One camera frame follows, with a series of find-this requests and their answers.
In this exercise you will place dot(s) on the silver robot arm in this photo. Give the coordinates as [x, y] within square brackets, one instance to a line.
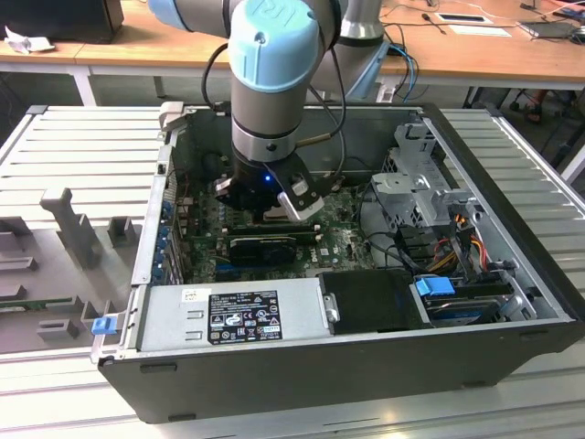
[269, 46]

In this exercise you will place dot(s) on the green motherboard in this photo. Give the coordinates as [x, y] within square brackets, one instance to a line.
[338, 228]

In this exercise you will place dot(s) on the grey power supply unit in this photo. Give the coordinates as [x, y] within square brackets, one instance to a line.
[173, 315]

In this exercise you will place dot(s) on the silver drive cage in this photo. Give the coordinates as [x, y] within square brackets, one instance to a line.
[411, 192]

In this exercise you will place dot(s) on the black plastic shroud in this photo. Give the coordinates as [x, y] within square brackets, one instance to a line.
[370, 302]

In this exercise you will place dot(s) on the white label tag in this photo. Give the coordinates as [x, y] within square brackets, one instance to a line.
[386, 94]

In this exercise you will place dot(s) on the wooden desk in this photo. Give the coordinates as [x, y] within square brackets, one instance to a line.
[114, 50]

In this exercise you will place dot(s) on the grey parts rack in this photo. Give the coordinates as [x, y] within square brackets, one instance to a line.
[68, 274]

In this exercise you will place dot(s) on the blue case latch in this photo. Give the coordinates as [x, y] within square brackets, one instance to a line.
[103, 327]

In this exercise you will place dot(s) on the black and grey PC case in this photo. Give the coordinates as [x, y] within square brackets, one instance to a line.
[320, 379]

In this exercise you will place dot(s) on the hard disk in blue carrier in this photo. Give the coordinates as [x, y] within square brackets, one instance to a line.
[457, 311]

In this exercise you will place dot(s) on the green RAM stick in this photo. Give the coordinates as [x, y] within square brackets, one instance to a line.
[36, 304]

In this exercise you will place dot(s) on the black box on desk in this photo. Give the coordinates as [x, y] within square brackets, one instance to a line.
[59, 18]

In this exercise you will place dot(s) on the crumpled white paper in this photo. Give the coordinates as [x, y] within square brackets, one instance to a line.
[27, 43]

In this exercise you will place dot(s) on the white paper sheet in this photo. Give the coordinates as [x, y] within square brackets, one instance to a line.
[480, 30]

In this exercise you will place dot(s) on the person's foot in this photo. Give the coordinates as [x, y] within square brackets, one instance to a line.
[534, 112]

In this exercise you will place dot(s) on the grey notebook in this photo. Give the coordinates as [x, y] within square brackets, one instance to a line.
[546, 29]

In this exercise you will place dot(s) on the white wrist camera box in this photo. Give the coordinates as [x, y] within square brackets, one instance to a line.
[301, 208]

